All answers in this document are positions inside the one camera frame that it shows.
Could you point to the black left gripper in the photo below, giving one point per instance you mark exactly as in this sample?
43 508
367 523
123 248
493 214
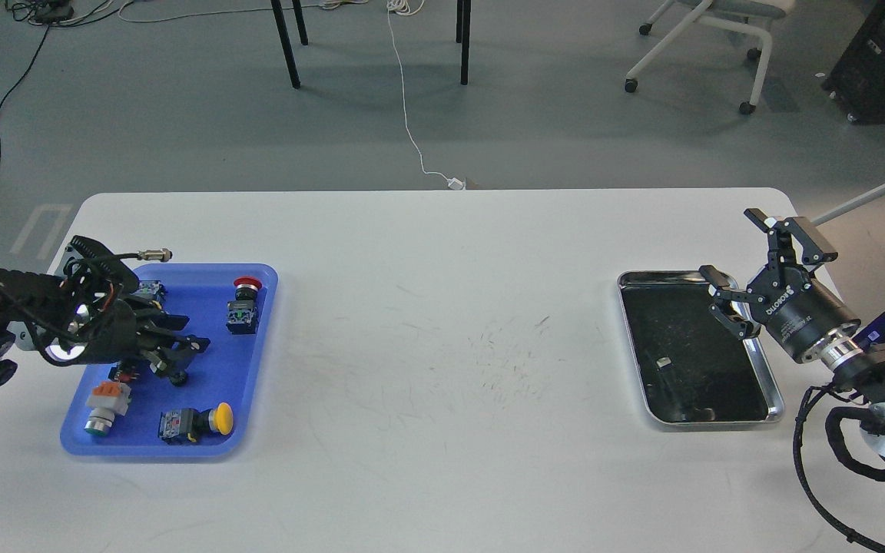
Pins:
139 331

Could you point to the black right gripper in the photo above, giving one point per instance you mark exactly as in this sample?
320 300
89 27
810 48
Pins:
797 311

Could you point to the small black gear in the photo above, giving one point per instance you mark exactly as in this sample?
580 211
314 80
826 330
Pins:
178 378

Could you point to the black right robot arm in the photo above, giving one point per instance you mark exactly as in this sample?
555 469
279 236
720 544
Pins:
855 429

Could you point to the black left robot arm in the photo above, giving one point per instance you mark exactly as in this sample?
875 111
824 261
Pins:
93 311

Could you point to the black push button part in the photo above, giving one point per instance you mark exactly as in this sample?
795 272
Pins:
125 371

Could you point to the orange grey push button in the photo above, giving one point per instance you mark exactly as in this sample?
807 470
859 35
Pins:
107 400

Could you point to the blue plastic tray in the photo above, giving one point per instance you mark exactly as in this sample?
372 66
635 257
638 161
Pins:
227 372

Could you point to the silver metal tray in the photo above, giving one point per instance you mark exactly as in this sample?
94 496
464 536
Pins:
693 373

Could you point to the green push button switch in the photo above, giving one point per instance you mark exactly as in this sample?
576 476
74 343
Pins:
151 291

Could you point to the red push button switch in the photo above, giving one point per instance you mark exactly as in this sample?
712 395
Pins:
242 316

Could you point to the yellow push button switch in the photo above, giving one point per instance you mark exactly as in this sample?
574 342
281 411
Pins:
188 425

